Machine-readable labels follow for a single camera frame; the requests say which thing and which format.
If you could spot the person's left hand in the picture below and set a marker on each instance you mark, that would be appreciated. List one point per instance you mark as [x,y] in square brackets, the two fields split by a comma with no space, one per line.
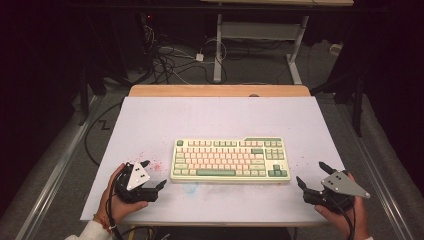
[115,208]

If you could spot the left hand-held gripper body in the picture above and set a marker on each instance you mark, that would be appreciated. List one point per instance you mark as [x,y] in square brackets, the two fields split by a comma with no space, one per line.
[138,176]

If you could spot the green and pink keyboard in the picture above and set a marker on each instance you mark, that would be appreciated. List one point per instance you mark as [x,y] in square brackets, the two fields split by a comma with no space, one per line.
[230,160]

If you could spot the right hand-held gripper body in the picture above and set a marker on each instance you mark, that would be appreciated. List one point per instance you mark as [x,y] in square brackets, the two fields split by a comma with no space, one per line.
[343,185]

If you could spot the black stand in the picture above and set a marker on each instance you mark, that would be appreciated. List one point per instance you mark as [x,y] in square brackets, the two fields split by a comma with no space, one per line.
[357,106]
[84,100]

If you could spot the aluminium rail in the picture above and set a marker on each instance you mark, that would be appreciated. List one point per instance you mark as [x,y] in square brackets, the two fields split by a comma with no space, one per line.
[376,173]
[56,170]

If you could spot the white metal desk frame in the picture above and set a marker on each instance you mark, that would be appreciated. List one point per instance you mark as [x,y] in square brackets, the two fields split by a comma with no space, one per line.
[260,30]

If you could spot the white power adapter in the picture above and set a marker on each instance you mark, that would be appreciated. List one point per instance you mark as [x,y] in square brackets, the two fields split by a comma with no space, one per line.
[199,57]

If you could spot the person's right hand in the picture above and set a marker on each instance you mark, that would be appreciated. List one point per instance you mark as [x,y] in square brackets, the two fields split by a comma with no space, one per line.
[361,220]

